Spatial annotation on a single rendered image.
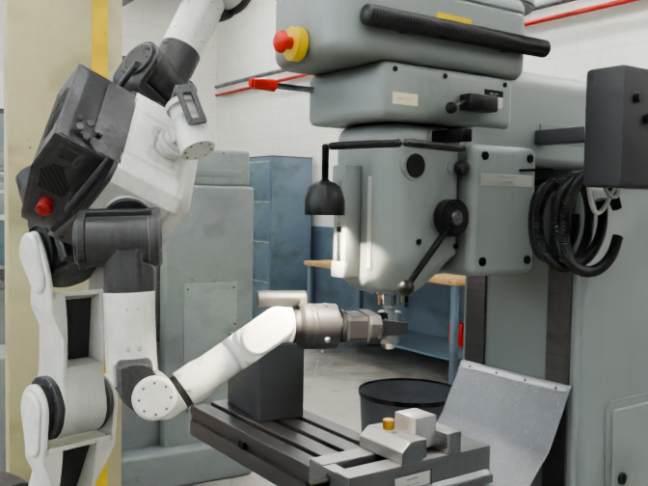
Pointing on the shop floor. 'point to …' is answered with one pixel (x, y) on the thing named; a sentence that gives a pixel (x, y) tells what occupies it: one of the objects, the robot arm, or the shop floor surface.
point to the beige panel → (89, 31)
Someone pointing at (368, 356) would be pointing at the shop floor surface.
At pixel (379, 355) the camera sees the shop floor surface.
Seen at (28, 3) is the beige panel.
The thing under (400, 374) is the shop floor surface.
